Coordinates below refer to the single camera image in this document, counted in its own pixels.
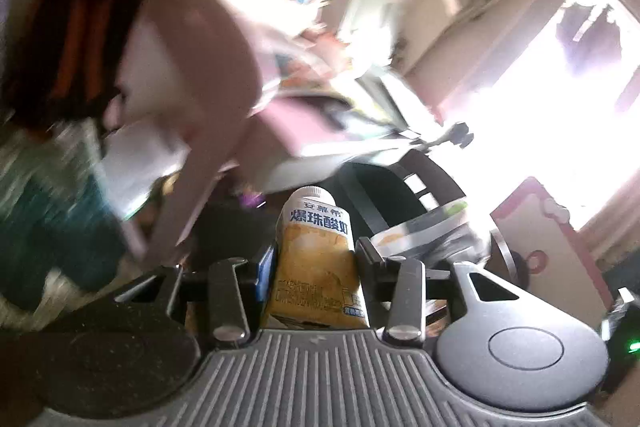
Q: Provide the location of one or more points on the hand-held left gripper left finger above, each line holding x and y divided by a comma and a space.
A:
265, 274

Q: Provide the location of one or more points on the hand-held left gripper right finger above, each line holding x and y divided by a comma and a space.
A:
367, 257

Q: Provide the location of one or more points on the yellow milk carton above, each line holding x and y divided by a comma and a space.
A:
315, 267

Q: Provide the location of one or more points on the shiny plastic wrapper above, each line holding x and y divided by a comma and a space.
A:
425, 232

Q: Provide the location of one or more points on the small purple object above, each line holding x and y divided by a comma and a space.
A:
251, 201

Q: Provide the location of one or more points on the pink cartoon board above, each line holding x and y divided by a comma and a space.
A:
550, 257

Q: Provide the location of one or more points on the white box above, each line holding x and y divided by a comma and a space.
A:
140, 167

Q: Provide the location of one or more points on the glass balcony door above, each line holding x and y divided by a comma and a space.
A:
540, 132

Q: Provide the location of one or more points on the pink desk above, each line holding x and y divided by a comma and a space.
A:
220, 72

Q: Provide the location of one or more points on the teal zigzag quilt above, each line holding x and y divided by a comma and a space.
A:
50, 227

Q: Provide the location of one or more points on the hanging dark garment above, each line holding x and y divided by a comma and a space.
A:
590, 37

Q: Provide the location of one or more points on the black and orange backpack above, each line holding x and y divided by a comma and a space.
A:
60, 57

